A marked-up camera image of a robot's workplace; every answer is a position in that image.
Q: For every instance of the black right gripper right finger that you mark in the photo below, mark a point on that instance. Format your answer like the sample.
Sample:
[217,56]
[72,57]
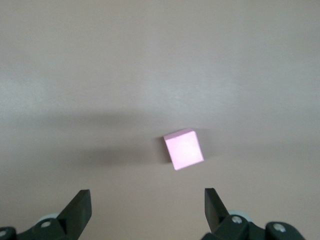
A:
[214,210]

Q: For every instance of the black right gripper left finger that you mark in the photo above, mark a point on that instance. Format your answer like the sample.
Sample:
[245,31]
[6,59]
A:
[80,207]

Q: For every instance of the light pink foam block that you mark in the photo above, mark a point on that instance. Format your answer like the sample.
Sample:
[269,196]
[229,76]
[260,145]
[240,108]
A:
[185,152]

